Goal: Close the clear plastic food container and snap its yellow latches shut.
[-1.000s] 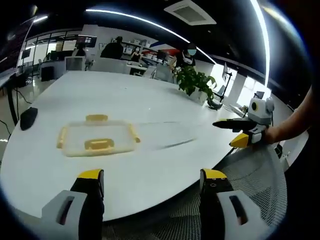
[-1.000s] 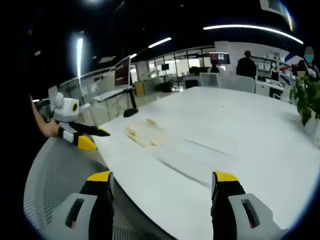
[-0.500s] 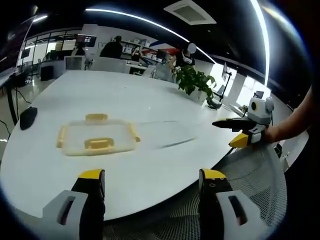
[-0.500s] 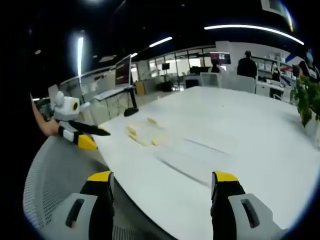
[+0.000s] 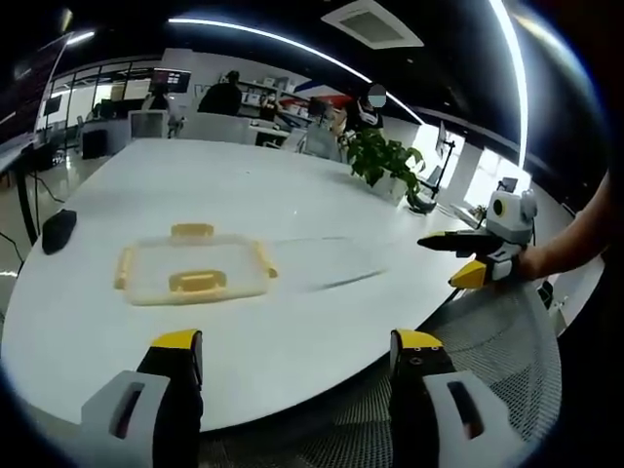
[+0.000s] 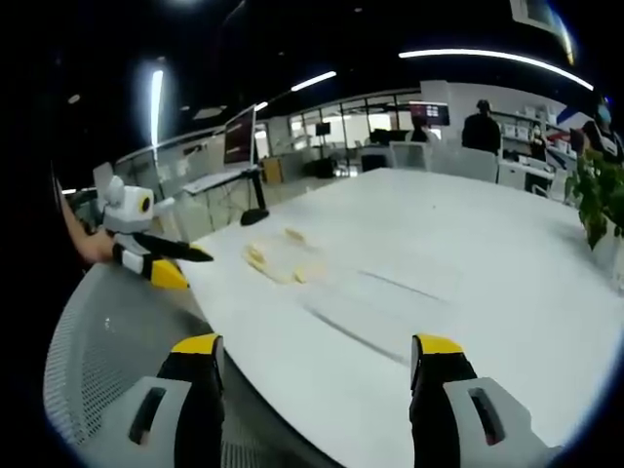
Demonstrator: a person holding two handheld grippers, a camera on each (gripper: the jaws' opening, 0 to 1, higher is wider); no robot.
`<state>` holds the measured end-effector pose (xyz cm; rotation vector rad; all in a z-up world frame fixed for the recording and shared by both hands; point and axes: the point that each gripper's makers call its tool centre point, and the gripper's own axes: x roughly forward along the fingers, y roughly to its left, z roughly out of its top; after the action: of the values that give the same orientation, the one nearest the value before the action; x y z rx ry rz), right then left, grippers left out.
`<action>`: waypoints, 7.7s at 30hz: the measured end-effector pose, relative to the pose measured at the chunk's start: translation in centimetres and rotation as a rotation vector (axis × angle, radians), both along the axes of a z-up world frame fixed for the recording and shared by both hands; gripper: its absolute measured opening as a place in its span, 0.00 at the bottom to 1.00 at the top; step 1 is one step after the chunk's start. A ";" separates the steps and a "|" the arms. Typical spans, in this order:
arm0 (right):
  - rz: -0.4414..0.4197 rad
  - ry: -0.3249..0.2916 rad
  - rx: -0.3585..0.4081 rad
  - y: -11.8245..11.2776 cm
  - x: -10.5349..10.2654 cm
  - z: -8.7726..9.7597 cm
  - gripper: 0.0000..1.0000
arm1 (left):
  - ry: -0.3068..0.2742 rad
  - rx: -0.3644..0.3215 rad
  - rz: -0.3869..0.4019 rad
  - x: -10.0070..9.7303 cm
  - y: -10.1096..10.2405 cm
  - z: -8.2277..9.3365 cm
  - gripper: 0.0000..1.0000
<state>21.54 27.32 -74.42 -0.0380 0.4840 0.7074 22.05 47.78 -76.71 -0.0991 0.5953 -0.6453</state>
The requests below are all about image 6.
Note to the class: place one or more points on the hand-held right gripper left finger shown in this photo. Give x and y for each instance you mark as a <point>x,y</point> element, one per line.
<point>195,390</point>

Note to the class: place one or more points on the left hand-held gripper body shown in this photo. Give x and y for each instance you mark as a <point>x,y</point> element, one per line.
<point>128,207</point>

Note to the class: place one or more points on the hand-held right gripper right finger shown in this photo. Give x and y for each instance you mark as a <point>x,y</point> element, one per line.
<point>439,390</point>

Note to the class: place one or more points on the beige plastic buckle part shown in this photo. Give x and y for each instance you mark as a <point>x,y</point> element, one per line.
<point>255,256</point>

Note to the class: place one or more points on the person's left hand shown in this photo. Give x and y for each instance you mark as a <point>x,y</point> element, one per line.
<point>97,246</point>

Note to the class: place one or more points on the grey mesh office chair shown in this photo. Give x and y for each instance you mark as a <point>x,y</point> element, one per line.
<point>122,331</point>

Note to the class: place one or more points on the white office desk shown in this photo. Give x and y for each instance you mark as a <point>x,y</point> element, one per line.
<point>214,179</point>

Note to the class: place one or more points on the long ceiling light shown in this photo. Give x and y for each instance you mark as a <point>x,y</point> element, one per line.
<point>313,81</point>
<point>497,61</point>
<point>156,107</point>

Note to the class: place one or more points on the cardboard box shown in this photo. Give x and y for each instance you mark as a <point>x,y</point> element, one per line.
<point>272,170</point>

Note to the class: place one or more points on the computer monitor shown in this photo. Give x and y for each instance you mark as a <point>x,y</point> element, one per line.
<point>240,136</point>

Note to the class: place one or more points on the white office chair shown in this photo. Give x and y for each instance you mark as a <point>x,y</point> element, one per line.
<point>410,156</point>
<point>479,165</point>

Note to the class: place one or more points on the green potted plant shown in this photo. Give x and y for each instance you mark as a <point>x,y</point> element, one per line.
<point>597,190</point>

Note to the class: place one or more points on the white storage shelf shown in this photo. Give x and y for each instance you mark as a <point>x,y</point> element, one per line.
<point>524,128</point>

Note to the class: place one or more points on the wall screen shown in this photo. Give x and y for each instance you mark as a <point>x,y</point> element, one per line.
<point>430,112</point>

